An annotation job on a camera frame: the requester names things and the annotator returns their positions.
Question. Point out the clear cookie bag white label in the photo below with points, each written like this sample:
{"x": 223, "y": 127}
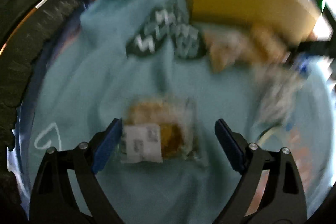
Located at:
{"x": 157, "y": 129}

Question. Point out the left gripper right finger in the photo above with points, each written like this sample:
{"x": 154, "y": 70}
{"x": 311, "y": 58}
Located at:
{"x": 283, "y": 200}

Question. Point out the orange biscuit packet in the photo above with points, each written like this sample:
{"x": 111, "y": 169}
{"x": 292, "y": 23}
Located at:
{"x": 272, "y": 48}

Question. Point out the teal printed tablecloth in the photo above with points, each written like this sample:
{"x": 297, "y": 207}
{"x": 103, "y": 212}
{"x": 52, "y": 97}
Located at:
{"x": 76, "y": 93}

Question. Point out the clear bread packet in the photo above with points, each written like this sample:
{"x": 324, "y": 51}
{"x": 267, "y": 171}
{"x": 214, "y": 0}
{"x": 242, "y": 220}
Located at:
{"x": 228, "y": 47}

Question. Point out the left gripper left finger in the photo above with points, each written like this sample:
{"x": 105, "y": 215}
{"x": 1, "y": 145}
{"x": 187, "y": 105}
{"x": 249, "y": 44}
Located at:
{"x": 52, "y": 198}

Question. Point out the yellow cardboard box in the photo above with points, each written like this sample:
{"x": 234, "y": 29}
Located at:
{"x": 292, "y": 19}

